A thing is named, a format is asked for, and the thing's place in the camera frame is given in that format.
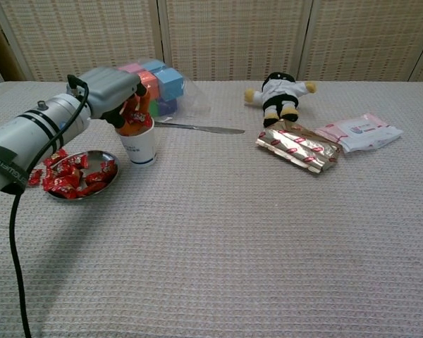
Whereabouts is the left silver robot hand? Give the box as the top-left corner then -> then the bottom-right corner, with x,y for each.
66,66 -> 153,137

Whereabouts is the red candy wrapper packet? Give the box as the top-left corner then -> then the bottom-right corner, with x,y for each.
128,111 -> 152,125
27,168 -> 43,187

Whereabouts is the round metal plate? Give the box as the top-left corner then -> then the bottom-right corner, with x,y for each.
44,149 -> 121,201

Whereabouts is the pile of red candies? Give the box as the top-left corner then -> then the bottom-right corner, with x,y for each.
42,147 -> 117,200

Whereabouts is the white paper cup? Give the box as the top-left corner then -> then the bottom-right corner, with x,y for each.
114,121 -> 159,168

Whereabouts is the pink foam cube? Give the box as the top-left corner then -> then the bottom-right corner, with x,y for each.
118,63 -> 144,75

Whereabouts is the orange foam cube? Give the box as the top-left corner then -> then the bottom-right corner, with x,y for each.
137,71 -> 160,106

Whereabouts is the light blue foam cube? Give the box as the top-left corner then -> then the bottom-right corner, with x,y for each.
154,68 -> 185,101
142,59 -> 167,73

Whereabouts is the purple foam cube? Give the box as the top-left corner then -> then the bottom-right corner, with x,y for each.
157,97 -> 179,115

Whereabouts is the clear plastic bag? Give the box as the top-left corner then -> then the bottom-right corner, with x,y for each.
116,58 -> 212,123

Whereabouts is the silver table knife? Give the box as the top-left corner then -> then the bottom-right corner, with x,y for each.
154,121 -> 246,135

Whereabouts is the brown wooden board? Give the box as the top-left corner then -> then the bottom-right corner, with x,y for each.
0,3 -> 25,82

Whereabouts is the plush doll in white shirt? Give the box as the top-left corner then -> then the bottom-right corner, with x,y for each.
244,71 -> 318,128

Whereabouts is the gold foil snack package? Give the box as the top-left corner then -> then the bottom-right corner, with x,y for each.
255,119 -> 342,174

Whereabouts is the beige woven tablecloth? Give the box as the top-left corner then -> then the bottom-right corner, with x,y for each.
0,80 -> 423,338

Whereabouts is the pink white wet wipes pack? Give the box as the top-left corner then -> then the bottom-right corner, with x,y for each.
315,112 -> 405,155

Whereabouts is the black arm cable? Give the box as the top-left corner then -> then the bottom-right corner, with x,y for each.
8,73 -> 91,338

